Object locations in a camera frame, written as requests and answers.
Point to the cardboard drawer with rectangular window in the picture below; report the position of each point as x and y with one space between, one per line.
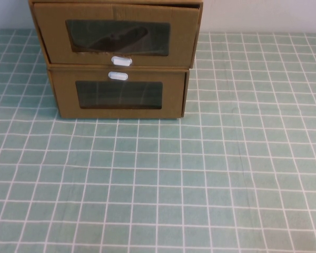
65 100

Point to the cardboard drawer with curved window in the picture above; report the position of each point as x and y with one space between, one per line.
52 34

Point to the green white checked tablecloth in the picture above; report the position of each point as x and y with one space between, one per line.
158 184

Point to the cardboard shell of windowed drawer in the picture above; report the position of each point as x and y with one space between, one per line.
38 29

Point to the cardboard shell with rectangular window drawer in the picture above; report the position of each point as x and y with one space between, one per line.
188 89

